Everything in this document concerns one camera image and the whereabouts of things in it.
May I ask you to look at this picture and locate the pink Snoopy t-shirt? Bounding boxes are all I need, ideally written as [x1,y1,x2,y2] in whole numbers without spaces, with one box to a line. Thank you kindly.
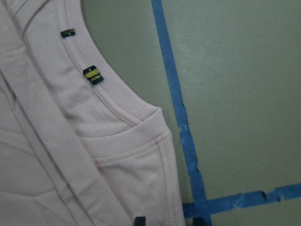
[0,0,185,226]

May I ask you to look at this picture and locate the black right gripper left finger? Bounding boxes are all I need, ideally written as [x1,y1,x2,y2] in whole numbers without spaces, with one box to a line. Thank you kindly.
[134,216,146,226]

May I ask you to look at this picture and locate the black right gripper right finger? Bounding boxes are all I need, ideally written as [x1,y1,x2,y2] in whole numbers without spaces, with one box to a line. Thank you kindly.
[192,218,205,226]

